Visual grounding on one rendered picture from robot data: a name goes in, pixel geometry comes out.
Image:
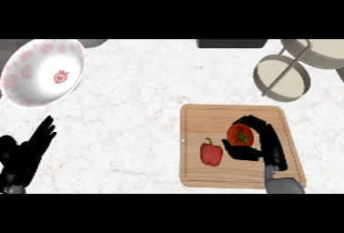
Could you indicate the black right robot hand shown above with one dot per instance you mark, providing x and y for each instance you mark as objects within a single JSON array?
[{"x": 270, "y": 142}]

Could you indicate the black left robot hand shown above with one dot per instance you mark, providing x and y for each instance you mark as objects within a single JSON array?
[{"x": 28, "y": 151}]

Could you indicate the red tomato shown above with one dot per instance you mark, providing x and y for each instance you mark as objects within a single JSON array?
[{"x": 242, "y": 136}]

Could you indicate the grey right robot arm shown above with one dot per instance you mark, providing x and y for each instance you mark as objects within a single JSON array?
[{"x": 281, "y": 183}]

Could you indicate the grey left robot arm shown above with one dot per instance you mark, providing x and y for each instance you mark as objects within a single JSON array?
[{"x": 13, "y": 190}]

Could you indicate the wooden cutting board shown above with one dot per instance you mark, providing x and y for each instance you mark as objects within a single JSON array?
[{"x": 215, "y": 173}]

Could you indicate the red bell pepper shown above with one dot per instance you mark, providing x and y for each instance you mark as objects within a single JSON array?
[{"x": 212, "y": 154}]

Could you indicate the white bowl with pink print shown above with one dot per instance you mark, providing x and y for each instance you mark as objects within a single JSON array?
[{"x": 42, "y": 72}]

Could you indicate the dark grey box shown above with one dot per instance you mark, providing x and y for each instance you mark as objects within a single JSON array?
[{"x": 231, "y": 43}]

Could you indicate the grey round object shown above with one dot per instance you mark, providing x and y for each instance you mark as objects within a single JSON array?
[{"x": 92, "y": 42}]

